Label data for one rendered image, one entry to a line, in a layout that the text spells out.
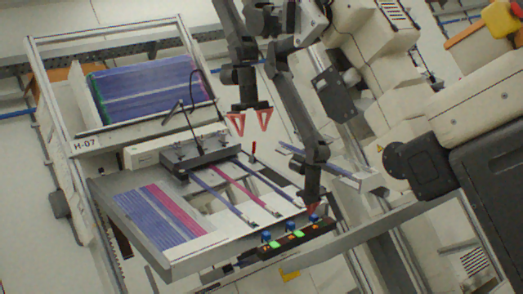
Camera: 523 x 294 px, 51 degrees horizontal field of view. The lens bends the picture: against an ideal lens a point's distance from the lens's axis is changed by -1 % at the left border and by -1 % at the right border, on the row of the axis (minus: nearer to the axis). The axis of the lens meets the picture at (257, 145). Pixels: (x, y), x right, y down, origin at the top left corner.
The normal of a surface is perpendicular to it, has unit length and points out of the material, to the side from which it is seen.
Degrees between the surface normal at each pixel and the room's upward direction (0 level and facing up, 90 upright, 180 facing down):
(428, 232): 90
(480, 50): 92
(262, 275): 90
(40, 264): 90
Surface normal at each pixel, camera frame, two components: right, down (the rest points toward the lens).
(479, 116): -0.72, 0.18
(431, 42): 0.43, -0.36
